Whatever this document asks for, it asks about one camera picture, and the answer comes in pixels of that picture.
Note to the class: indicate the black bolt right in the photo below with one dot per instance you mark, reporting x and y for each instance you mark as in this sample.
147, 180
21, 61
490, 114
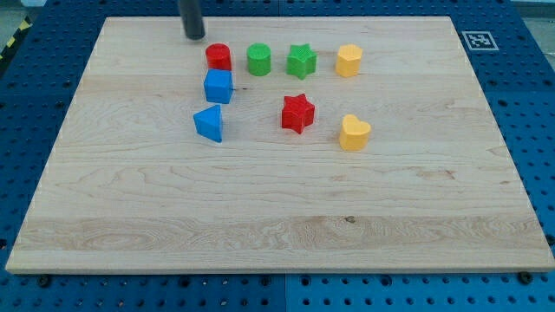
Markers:
525, 277

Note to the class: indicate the blue cube block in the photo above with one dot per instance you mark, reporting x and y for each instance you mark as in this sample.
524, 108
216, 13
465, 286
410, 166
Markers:
218, 86

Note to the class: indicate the green cylinder block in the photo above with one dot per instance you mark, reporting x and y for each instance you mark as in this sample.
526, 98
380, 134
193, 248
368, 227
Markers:
259, 59

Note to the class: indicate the white fiducial marker tag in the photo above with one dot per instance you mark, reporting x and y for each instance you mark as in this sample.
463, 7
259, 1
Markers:
479, 40

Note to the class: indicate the yellow hexagon block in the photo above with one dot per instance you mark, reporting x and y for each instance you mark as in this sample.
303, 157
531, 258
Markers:
348, 60

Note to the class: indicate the red cylinder block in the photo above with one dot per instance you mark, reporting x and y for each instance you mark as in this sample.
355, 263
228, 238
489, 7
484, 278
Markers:
218, 56

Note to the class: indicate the black bolt left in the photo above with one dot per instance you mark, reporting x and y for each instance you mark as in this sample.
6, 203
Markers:
43, 281

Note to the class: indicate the light wooden board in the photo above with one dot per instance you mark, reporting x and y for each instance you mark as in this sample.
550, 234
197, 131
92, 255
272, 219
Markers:
132, 188

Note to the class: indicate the blue triangle block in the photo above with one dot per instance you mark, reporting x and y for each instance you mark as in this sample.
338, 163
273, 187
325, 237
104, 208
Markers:
209, 123

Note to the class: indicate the black bolt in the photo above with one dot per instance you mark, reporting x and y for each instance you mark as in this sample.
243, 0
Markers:
525, 277
43, 281

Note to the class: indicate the green star block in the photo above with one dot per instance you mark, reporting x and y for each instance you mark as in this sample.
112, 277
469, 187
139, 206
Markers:
301, 61

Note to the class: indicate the yellow heart block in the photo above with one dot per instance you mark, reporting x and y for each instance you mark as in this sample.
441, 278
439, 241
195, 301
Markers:
354, 134

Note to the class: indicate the red star block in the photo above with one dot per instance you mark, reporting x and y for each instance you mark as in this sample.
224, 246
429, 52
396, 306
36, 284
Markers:
297, 113

